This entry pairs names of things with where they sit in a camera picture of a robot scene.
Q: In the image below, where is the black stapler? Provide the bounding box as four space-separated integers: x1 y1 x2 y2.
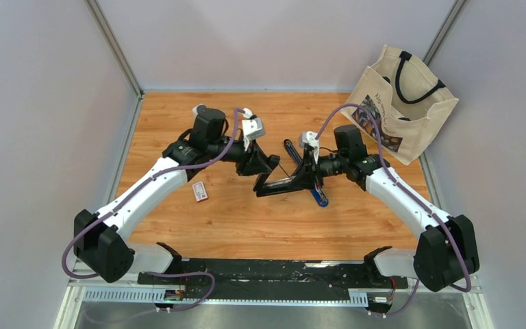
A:
253 174 296 197

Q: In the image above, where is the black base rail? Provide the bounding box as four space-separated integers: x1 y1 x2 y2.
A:
137 258 408 302

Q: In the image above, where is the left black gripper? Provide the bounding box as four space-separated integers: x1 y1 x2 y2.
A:
206 134 271 176

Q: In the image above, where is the blue stapler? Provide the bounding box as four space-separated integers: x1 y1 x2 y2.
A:
283 139 329 207

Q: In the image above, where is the white slotted cable duct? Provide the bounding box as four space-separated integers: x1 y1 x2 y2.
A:
82 288 369 307

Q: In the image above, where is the beige canvas tote bag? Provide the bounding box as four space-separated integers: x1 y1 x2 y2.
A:
340 45 459 165

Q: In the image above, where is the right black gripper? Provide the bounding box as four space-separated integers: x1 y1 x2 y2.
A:
288 148 349 190

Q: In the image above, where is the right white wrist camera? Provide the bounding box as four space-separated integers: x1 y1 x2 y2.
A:
298 131 320 162

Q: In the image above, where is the purple cable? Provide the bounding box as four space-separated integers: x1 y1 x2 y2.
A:
61 107 254 313
314 103 473 317

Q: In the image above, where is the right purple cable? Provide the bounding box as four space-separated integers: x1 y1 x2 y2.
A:
314 103 473 317

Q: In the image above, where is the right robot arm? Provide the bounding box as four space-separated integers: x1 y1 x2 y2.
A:
283 125 479 292

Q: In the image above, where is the red white staple box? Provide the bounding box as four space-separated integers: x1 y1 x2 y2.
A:
192 182 208 202

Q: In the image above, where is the white plastic bottle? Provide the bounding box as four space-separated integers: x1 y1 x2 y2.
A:
192 103 208 117

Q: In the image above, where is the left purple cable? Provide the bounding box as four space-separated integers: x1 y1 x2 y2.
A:
61 107 254 313

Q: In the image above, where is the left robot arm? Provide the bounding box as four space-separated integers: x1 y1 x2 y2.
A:
62 104 276 284

